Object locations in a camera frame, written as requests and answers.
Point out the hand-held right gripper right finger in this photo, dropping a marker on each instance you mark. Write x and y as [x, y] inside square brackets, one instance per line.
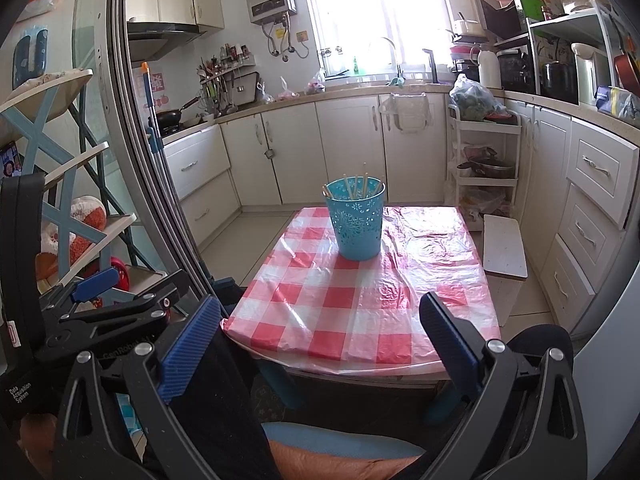
[447, 340]

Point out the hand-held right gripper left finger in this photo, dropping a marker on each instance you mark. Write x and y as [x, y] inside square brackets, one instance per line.
[192, 345]

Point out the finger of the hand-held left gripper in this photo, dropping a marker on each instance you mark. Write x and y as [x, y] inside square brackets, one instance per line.
[125, 317]
[95, 282]

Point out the blue perforated plastic basket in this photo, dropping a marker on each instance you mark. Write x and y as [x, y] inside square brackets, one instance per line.
[355, 235]

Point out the bundle of bamboo chopsticks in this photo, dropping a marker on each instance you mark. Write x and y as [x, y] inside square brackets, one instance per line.
[365, 177]

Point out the person's left hand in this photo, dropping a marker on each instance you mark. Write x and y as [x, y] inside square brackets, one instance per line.
[37, 437]

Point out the red round patterned toy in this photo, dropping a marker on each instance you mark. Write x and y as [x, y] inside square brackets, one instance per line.
[120, 272]

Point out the orange white stuffed toy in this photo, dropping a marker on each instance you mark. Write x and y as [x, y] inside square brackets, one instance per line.
[75, 240]

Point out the person's left leg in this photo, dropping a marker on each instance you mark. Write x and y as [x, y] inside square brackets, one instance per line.
[225, 410]

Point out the person's leg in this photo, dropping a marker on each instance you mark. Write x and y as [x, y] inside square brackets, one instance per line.
[540, 340]
[225, 410]

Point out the person's right leg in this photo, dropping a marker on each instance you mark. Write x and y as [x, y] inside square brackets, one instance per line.
[540, 340]

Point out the printed photo card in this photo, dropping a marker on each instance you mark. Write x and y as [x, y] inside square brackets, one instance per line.
[10, 162]

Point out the white step stool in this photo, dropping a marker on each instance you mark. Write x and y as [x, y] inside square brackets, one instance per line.
[505, 245]

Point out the red white checkered tablecloth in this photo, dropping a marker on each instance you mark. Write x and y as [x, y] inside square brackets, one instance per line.
[310, 300]

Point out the white rolling cart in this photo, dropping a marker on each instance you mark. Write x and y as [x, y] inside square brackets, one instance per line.
[457, 195]

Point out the blue and orange seat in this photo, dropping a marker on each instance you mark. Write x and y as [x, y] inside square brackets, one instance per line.
[325, 440]

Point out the dark cooking pot with lid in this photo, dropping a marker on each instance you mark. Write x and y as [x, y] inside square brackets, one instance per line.
[487, 167]

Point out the black frying pan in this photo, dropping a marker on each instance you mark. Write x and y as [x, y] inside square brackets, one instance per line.
[170, 117]

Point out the white hanging bag holder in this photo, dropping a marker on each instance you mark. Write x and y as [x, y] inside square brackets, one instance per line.
[405, 115]

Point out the plastic bag of greens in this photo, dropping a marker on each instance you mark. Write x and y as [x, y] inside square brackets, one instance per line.
[475, 100]

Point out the black range hood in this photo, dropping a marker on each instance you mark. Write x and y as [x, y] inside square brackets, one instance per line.
[160, 40]

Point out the pink tied plastic bag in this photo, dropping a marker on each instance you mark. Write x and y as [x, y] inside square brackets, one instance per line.
[289, 92]

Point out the black tap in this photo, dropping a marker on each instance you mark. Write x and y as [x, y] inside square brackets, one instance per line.
[433, 67]

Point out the white thermos jug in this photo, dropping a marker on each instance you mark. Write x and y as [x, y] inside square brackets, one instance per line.
[489, 70]

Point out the black rice cooker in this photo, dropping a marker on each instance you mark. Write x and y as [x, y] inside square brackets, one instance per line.
[560, 82]

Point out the curved chrome faucet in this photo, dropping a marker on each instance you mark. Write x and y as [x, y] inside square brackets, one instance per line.
[398, 62]

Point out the dark filled plastic bag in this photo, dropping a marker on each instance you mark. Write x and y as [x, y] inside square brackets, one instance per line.
[316, 85]

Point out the green bottle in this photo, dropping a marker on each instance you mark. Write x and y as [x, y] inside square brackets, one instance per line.
[355, 66]

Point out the blue snack packet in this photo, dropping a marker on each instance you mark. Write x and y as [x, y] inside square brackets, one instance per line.
[617, 100]

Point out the white electric water boiler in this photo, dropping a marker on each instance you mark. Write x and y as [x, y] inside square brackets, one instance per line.
[590, 75]

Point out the red hanging pan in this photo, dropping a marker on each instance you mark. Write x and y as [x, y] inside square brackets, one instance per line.
[627, 72]

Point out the black microwave oven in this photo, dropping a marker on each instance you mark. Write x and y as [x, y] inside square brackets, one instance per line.
[502, 20]

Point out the bright kitchen window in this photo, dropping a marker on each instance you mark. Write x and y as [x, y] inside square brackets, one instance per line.
[380, 15]

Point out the white counter shelf rack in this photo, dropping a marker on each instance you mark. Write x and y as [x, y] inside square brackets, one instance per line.
[565, 25]

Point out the green box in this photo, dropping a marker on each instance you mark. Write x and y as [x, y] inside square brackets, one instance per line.
[534, 7]

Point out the grey sliding door frame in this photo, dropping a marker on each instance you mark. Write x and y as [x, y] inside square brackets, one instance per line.
[120, 135]

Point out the wooden shelf with blue frame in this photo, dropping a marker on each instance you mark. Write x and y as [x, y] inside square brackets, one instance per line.
[45, 90]

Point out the blue patterned wall hanger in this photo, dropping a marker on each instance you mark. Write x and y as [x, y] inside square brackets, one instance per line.
[30, 57]

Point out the red wall stickers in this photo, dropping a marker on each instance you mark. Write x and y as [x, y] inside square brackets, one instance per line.
[156, 89]

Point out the wall rack of kitchen utensils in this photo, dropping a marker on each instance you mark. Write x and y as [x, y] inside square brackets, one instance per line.
[225, 80]

